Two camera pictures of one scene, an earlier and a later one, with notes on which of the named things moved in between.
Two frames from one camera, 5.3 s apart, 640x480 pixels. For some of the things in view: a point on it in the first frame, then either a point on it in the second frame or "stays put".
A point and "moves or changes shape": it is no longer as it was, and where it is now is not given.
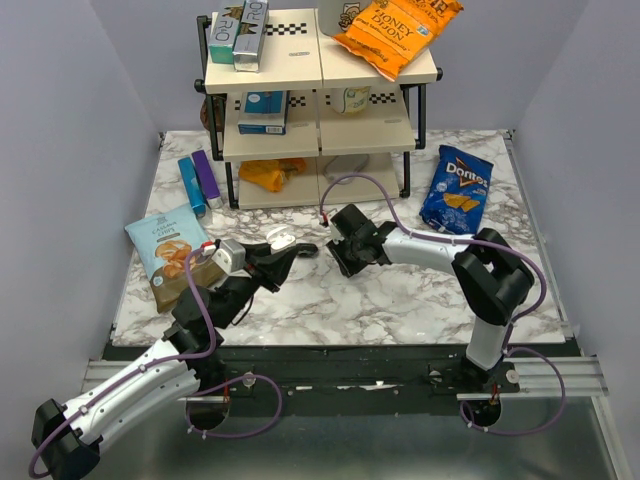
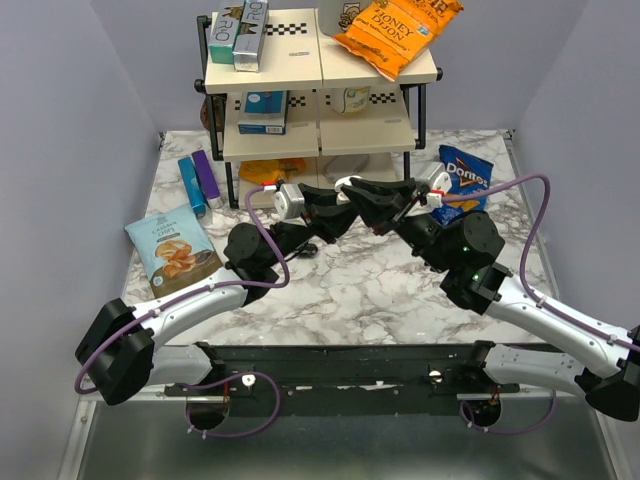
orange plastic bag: (270, 173) stays put
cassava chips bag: (161, 243) stays put
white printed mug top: (336, 16) stays put
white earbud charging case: (280, 239) moves or changes shape
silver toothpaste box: (247, 46) stays put
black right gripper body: (348, 259) -> (420, 230)
